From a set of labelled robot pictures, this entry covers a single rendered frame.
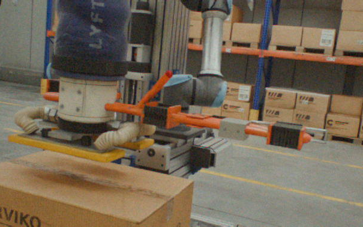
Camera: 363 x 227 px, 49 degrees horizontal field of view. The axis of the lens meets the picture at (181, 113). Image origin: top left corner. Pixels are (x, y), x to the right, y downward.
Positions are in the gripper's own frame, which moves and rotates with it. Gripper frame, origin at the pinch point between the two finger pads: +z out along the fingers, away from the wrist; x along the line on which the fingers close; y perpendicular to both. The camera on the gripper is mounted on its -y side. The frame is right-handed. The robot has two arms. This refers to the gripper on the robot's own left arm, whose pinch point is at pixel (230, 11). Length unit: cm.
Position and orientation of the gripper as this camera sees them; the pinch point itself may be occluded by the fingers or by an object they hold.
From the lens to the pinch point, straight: 145.6
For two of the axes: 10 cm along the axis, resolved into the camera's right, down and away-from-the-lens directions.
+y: -3.9, 1.0, -9.2
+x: 9.2, 1.5, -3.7
